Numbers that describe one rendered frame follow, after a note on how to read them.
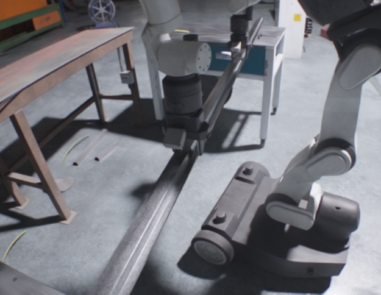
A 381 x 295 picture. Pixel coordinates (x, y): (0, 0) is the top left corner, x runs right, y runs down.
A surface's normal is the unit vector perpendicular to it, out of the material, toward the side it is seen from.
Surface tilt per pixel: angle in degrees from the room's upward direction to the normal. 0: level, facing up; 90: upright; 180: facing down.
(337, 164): 90
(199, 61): 90
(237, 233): 0
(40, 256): 0
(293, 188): 90
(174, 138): 30
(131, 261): 75
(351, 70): 90
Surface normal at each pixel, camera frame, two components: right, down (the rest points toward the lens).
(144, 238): 0.90, -0.08
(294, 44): -0.18, 0.59
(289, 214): -0.50, 0.54
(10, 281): -0.07, -0.81
